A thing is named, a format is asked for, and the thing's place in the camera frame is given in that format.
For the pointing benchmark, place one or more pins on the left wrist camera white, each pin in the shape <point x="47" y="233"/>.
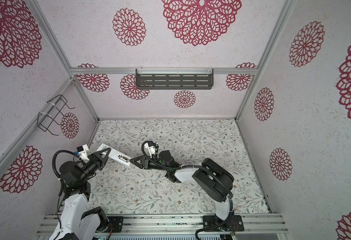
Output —
<point x="82" y="152"/>

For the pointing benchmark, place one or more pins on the black wire wall rack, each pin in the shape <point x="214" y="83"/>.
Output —
<point x="48" y="117"/>

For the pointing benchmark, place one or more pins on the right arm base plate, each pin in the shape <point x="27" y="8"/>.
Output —
<point x="214" y="224"/>

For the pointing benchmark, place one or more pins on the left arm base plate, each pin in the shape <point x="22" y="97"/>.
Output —
<point x="115" y="224"/>

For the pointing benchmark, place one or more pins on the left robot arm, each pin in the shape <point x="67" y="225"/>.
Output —
<point x="75" y="222"/>

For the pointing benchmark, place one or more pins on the white remote control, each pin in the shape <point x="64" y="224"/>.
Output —
<point x="116" y="155"/>

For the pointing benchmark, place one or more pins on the dark grey wall shelf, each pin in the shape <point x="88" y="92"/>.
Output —
<point x="174" y="79"/>

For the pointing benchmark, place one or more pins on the aluminium front rail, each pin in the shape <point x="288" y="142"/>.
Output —
<point x="189" y="223"/>

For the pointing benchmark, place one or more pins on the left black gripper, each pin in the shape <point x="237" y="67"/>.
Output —
<point x="96" y="159"/>

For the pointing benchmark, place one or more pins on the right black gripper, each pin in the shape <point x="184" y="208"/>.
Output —
<point x="145" y="165"/>

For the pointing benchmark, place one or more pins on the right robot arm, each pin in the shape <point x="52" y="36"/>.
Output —
<point x="211" y="177"/>

